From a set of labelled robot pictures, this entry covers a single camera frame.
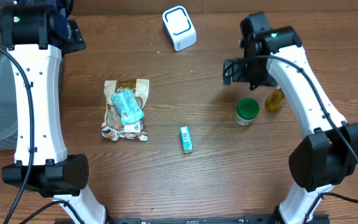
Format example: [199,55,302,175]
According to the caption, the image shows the teal snack packet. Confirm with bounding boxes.
[111,90,144,126]

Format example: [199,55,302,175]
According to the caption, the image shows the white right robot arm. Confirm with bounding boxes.
[223,12,358,223]

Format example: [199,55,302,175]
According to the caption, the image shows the yellow oil bottle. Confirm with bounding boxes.
[265,86,285,111]

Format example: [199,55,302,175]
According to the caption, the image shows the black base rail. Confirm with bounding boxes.
[109,215,270,224]

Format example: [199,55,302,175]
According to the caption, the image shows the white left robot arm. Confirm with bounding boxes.
[0,1,108,223]

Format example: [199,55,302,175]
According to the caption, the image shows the green lid jar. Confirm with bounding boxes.
[234,98,259,126]

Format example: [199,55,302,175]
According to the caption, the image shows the white barcode scanner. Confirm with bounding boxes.
[162,6,197,52]

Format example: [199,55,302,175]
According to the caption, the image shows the teal kleenex tissue pack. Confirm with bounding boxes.
[180,126,193,154]

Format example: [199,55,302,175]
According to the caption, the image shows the brown white snack bag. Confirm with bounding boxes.
[101,79,150,141]

